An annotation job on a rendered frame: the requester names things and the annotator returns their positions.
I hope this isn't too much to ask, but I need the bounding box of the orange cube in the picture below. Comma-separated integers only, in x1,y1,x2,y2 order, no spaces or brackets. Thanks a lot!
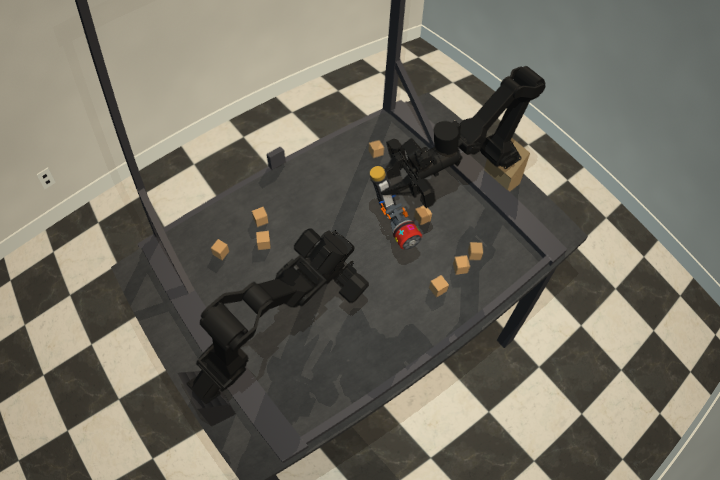
256,231,271,250
368,140,384,158
211,239,229,260
414,206,432,225
429,275,449,297
252,207,268,227
453,256,470,275
468,242,483,260

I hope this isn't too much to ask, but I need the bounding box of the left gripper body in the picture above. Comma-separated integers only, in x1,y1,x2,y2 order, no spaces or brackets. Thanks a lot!
386,139,443,208

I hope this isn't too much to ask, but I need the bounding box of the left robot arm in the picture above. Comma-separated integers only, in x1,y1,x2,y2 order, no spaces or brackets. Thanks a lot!
401,66,546,173

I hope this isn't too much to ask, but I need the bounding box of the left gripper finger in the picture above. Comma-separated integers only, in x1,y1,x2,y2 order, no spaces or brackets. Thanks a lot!
381,175,417,198
384,153,401,180

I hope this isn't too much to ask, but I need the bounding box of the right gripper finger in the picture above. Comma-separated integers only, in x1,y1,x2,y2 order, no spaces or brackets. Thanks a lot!
337,261,357,288

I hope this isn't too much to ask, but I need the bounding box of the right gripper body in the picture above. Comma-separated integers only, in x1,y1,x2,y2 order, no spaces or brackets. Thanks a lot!
294,229,369,303

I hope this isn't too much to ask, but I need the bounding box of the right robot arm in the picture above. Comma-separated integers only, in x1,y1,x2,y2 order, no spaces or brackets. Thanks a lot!
187,230,355,404

